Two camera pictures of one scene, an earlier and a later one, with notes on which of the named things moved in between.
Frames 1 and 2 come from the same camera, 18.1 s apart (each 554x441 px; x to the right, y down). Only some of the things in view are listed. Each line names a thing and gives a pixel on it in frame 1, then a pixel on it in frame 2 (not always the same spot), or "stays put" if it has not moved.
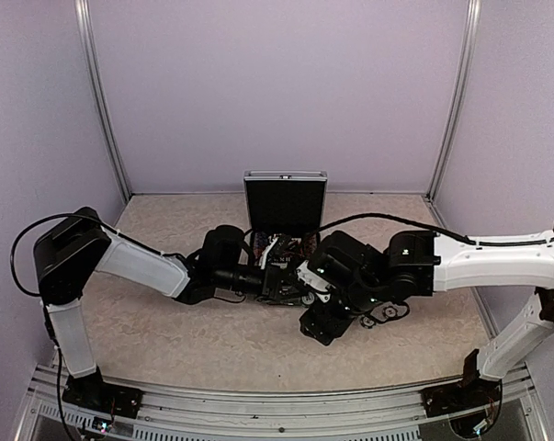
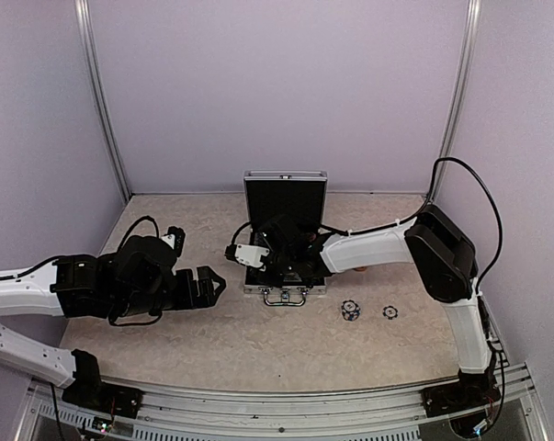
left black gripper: (271, 285) → (206, 298)
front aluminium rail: (378, 415) stays put
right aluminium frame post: (467, 68) stays put
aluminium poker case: (285, 211) stays put
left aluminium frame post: (95, 73) stays put
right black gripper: (318, 321) → (280, 277)
